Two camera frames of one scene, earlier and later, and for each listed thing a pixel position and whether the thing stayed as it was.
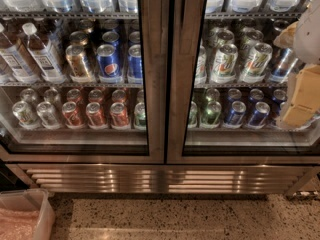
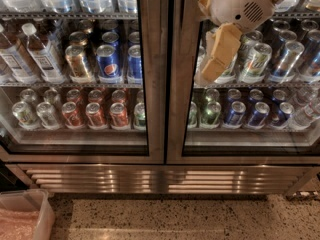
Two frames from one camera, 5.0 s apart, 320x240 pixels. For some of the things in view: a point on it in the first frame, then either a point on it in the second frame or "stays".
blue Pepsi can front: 109,65 stays
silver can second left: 47,115 stays
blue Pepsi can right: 135,65 stays
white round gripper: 309,37 → 240,4
